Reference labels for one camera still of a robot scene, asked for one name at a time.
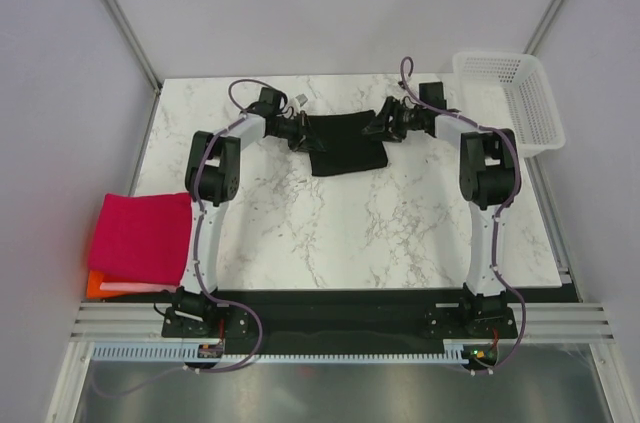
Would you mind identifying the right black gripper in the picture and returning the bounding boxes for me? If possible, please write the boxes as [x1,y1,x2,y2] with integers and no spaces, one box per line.
[363,96,426,143]

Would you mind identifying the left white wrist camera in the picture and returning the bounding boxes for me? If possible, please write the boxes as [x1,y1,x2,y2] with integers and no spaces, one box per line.
[292,94,308,109]

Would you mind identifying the folded orange t shirt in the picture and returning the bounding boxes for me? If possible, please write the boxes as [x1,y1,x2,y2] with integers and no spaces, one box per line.
[86,270,143,299]

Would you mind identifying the aluminium frame rail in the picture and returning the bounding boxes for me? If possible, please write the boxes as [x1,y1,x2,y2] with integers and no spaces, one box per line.
[71,303,614,344]

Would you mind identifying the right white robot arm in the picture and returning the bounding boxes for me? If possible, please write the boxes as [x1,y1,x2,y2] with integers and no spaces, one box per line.
[362,82,521,338]

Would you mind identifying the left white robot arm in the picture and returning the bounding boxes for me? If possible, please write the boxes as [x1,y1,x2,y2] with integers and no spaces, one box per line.
[162,80,326,338]

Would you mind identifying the white plastic basket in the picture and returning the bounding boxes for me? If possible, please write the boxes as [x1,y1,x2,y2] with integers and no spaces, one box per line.
[452,51,566,158]

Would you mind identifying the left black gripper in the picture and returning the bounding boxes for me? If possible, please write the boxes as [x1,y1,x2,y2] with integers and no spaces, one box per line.
[270,112,326,155]

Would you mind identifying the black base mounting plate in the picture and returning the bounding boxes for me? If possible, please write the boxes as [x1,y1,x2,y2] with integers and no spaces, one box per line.
[161,288,518,339]

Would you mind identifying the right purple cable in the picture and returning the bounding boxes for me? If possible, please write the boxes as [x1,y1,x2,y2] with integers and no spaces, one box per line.
[398,57,527,377]

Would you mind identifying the black t shirt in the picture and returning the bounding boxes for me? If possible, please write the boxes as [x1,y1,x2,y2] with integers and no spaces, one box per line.
[300,110,388,177]

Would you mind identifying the white slotted cable duct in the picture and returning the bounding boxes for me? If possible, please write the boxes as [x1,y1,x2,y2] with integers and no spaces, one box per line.
[91,341,496,364]

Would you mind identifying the folded light pink t shirt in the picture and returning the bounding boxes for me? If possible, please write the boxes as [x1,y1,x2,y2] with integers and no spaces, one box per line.
[99,282,176,293]

